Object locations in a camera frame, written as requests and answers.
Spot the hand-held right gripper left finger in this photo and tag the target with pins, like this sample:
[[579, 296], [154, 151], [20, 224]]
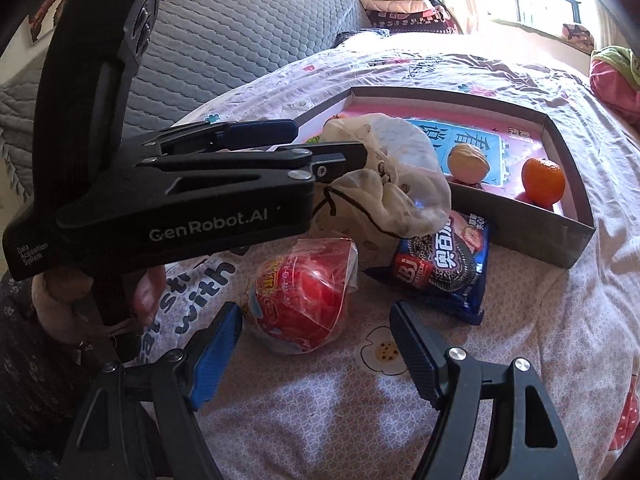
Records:
[[215, 355]]

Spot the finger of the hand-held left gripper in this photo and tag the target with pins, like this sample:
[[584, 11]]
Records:
[[330, 160], [260, 132]]

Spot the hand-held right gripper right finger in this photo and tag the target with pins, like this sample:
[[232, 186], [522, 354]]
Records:
[[415, 355]]

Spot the blue cookie packet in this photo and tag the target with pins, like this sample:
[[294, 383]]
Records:
[[440, 265]]

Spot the plastic-wrapped toy egg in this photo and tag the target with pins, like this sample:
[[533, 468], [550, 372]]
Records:
[[300, 300]]

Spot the walnut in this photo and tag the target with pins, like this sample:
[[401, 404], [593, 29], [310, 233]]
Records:
[[467, 164]]

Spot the grey cardboard box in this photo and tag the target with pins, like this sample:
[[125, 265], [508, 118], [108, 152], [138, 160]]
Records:
[[525, 240]]

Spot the orange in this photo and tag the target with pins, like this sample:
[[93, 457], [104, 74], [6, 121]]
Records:
[[544, 180]]

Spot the person's left hand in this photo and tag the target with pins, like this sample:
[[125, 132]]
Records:
[[60, 305]]

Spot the grey quilted headboard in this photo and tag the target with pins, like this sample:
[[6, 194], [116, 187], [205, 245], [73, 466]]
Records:
[[225, 35]]

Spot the strawberry printed bed sheet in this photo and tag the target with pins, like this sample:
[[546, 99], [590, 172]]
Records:
[[325, 410]]

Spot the pink book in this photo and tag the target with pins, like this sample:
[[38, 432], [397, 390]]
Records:
[[480, 150]]

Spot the dark patterned folded blanket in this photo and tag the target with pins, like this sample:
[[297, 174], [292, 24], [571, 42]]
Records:
[[415, 22]]

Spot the pink folded blanket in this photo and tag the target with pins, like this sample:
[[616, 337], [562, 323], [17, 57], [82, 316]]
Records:
[[405, 7]]

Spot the patterned cushion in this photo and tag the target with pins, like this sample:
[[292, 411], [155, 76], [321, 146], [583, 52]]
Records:
[[577, 37]]

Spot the pink clothing pile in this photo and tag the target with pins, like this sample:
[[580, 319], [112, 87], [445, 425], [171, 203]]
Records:
[[615, 90]]

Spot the green garment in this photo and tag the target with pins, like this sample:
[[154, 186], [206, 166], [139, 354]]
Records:
[[617, 57]]

